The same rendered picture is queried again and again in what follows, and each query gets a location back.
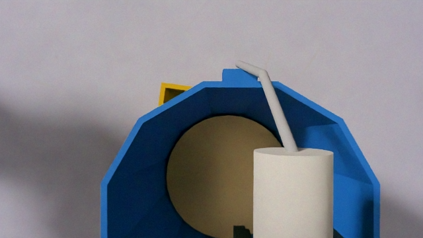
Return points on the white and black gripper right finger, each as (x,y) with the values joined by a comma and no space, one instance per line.
(336,234)

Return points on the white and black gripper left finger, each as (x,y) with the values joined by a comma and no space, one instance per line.
(239,231)

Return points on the yellow square tray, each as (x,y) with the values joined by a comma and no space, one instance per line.
(169,91)

